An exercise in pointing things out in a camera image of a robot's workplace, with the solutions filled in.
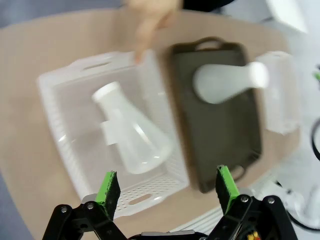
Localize dark brown serving tray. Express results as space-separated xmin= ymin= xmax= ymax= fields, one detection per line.
xmin=163 ymin=36 xmax=264 ymax=195

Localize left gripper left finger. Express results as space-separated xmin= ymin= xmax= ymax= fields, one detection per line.
xmin=41 ymin=170 xmax=129 ymax=240

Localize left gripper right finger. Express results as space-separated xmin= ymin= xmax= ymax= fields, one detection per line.
xmin=206 ymin=164 xmax=299 ymax=240

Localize white perforated plastic basket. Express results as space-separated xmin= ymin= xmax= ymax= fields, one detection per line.
xmin=254 ymin=50 xmax=302 ymax=136
xmin=36 ymin=48 xmax=191 ymax=218

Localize person right hand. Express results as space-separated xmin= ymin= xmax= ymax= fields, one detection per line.
xmin=124 ymin=0 xmax=185 ymax=64

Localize translucent flask with paper label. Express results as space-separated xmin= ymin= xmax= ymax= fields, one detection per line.
xmin=91 ymin=81 xmax=174 ymax=175

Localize translucent white conical flask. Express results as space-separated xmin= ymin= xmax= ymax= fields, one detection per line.
xmin=192 ymin=61 xmax=270 ymax=105

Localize person torso black t-shirt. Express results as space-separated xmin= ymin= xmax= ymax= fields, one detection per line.
xmin=181 ymin=0 xmax=240 ymax=15

